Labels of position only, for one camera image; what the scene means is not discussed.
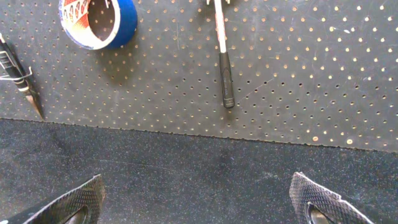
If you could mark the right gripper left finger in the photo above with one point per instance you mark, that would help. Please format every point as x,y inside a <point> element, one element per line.
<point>71,202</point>

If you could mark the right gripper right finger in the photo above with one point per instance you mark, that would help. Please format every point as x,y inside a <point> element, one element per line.
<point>323,202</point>

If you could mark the hammer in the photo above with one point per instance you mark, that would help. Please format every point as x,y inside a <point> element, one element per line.
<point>226,77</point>

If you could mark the roll of blue tape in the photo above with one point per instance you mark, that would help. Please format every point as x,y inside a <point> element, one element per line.
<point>124,28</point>

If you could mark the black pegboard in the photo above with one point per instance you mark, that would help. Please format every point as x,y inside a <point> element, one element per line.
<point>280,77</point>

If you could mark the metal hook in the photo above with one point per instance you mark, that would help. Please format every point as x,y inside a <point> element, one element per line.
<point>9,77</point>
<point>209,1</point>
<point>107,3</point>

